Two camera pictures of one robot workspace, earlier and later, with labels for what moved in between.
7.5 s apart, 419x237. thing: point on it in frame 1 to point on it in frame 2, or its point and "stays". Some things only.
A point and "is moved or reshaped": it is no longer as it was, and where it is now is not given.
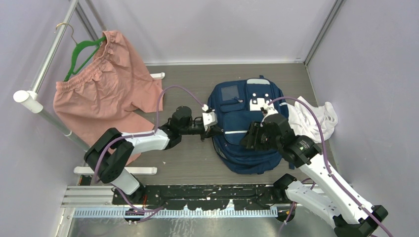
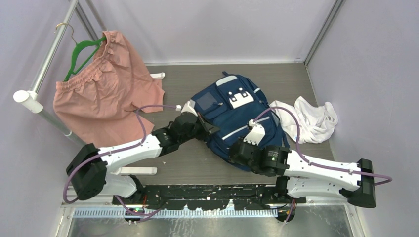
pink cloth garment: [106, 94] stays
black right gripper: [248, 141] to [251, 144]
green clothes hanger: [72, 68] stays
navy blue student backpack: [236, 103] is moved or reshaped
